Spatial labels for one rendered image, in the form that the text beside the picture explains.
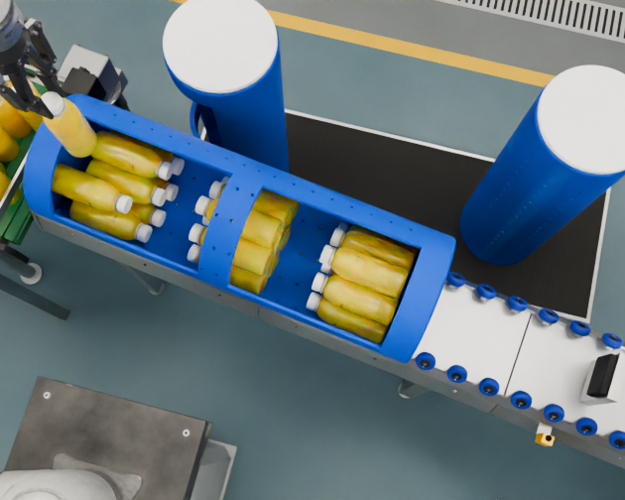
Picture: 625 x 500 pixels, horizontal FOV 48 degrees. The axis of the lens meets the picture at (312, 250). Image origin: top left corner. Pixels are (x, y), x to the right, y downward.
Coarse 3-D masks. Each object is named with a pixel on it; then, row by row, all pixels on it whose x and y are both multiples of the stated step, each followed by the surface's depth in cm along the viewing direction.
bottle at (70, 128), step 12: (72, 108) 127; (48, 120) 126; (60, 120) 126; (72, 120) 127; (84, 120) 132; (60, 132) 128; (72, 132) 129; (84, 132) 133; (72, 144) 133; (84, 144) 135; (96, 144) 139; (84, 156) 139
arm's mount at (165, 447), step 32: (64, 384) 143; (32, 416) 141; (64, 416) 141; (96, 416) 141; (128, 416) 141; (160, 416) 141; (32, 448) 140; (64, 448) 140; (96, 448) 140; (128, 448) 140; (160, 448) 140; (192, 448) 140; (160, 480) 138; (192, 480) 145
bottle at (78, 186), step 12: (60, 168) 152; (72, 168) 154; (60, 180) 151; (72, 180) 151; (84, 180) 151; (96, 180) 152; (60, 192) 153; (72, 192) 151; (84, 192) 151; (96, 192) 150; (108, 192) 151; (120, 192) 153; (96, 204) 151; (108, 204) 151
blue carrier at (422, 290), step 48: (48, 144) 142; (192, 144) 146; (48, 192) 144; (192, 192) 167; (240, 192) 139; (288, 192) 141; (336, 192) 147; (288, 240) 165; (432, 240) 140; (288, 288) 161; (432, 288) 134; (384, 336) 156
